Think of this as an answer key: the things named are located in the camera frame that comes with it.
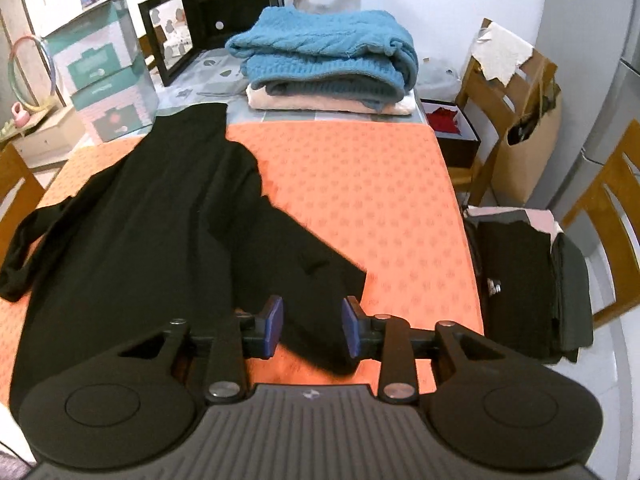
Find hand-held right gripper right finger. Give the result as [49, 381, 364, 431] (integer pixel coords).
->
[341, 296, 507, 404]

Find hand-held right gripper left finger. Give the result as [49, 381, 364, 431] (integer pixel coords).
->
[116, 295, 285, 404]

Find black garment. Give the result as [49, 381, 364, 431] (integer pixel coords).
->
[0, 103, 369, 427]

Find stack of dark clothes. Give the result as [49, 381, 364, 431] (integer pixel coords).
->
[464, 207, 596, 365]

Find orange flower-embossed mat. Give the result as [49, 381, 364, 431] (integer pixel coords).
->
[9, 121, 487, 397]

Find black open box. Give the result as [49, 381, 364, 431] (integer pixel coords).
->
[419, 97, 482, 169]

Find pale pink folded garment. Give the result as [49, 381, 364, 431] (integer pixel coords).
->
[246, 82, 417, 116]

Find red cloth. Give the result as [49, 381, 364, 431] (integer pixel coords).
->
[429, 106, 463, 135]

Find grey folded garment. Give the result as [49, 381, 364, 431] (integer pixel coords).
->
[262, 76, 398, 112]

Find brown paper bag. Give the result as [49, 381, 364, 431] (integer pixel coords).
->
[492, 50, 564, 207]

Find teal pink box red print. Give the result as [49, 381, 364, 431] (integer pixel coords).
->
[70, 67, 159, 144]

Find grey plastic bag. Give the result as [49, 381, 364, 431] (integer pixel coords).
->
[416, 55, 464, 102]

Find wooden chair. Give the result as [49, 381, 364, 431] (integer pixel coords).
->
[0, 142, 47, 237]
[560, 120, 640, 332]
[447, 17, 559, 207]

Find blue folded towel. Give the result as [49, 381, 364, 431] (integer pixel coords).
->
[225, 6, 420, 102]

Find white low box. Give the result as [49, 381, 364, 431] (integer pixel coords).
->
[10, 106, 87, 169]

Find torn white paper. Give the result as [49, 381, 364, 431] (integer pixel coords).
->
[470, 22, 537, 84]

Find pink toy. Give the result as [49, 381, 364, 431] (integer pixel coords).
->
[10, 102, 32, 130]

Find large teal pink cardboard box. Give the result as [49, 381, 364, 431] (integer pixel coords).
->
[42, 0, 147, 97]

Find grey refrigerator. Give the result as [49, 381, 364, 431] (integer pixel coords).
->
[539, 35, 640, 257]

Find multicoloured hula hoop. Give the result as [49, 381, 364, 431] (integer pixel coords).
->
[7, 34, 59, 112]

